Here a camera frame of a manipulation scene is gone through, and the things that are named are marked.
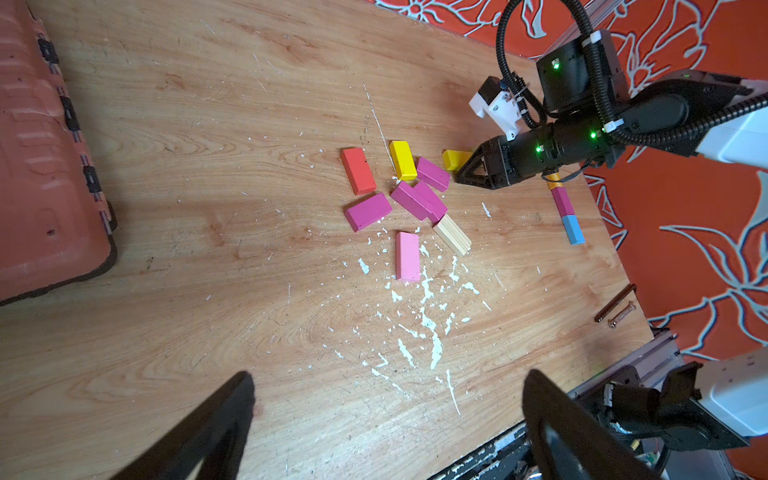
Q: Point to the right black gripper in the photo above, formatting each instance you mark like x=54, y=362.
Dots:
x=502, y=162

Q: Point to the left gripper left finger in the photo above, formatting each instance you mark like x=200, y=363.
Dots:
x=210, y=441

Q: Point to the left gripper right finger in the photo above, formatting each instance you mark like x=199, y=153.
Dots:
x=567, y=442

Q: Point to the orange yellow cylinder block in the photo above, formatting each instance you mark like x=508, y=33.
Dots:
x=553, y=181

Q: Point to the dark magenta block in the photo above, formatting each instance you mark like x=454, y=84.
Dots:
x=434, y=206

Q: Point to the natural wood block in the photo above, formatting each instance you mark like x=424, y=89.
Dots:
x=456, y=239

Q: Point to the blue striped block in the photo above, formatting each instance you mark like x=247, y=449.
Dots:
x=573, y=230

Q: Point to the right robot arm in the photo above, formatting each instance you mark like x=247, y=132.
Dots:
x=686, y=112

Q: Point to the magenta block top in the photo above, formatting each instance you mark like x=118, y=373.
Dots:
x=431, y=174

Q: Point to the pale pink block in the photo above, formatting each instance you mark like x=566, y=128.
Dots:
x=408, y=267

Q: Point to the small metal bolt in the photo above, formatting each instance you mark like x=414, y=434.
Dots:
x=622, y=314

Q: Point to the red block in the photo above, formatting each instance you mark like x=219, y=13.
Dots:
x=358, y=171

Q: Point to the brown metal rod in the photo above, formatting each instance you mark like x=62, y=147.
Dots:
x=613, y=302

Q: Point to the red plastic tool case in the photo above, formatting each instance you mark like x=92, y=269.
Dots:
x=57, y=225

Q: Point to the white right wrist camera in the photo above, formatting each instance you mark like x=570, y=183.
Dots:
x=497, y=102

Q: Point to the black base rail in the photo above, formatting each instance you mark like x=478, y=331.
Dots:
x=507, y=456

